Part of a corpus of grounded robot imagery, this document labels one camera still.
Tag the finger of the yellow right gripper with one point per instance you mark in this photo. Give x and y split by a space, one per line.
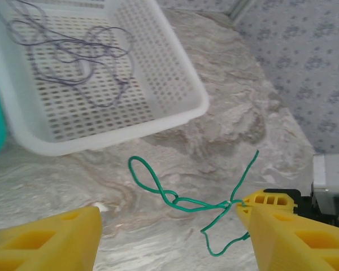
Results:
288 203
244 214

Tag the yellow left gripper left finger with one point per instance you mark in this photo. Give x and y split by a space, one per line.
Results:
59 254

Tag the aluminium frame post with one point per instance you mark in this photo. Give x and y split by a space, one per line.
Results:
240 11

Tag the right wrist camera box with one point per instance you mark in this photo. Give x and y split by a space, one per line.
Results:
330 180

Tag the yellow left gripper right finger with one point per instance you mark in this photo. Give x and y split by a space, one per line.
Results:
285 248

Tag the white perforated plastic basket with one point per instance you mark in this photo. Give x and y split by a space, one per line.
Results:
175 118

